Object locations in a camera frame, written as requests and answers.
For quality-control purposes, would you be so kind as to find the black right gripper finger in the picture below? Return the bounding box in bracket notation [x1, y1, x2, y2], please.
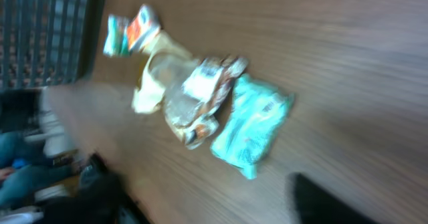
[290, 173, 378, 224]

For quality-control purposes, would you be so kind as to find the light green wipes packet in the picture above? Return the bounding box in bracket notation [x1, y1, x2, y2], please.
[211, 74, 294, 180]

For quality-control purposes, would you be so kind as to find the clear brown snack bag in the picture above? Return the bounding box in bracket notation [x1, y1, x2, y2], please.
[132, 31, 249, 149]

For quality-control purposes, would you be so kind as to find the orange small carton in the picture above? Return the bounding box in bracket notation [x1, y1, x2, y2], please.
[126, 5, 161, 51]

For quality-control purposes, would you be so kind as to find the teal white small carton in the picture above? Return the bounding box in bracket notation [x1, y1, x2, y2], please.
[103, 15, 130, 58]

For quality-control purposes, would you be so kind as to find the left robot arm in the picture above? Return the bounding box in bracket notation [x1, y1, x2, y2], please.
[1, 154, 150, 224]

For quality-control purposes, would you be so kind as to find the seated person in jeans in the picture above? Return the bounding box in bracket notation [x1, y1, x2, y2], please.
[1, 132, 74, 208]

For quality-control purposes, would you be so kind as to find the grey plastic mesh basket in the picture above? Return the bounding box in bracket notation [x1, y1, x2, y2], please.
[1, 0, 105, 91]

